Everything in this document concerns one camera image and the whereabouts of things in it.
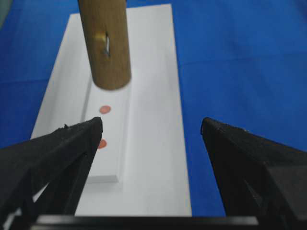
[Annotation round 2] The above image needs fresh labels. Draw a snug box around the white foam board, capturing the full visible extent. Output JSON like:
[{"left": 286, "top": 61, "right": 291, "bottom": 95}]
[{"left": 31, "top": 4, "right": 191, "bottom": 216}]

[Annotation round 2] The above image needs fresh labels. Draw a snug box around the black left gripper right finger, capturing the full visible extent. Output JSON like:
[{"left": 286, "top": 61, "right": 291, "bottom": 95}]
[{"left": 201, "top": 117, "right": 307, "bottom": 230}]

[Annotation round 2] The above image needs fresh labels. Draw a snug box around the blue table mat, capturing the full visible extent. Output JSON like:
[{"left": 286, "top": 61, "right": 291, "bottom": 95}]
[{"left": 0, "top": 0, "right": 307, "bottom": 216}]

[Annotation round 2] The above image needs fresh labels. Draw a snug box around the wooden mallet hammer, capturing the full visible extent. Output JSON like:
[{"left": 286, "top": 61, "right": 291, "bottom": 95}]
[{"left": 78, "top": 0, "right": 131, "bottom": 91}]

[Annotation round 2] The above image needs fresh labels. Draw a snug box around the raised white foam strip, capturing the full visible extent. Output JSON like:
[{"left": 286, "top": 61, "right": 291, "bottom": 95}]
[{"left": 83, "top": 80, "right": 131, "bottom": 184}]

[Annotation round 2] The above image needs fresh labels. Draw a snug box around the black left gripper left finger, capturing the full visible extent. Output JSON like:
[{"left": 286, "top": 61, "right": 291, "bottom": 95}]
[{"left": 0, "top": 117, "right": 103, "bottom": 230}]

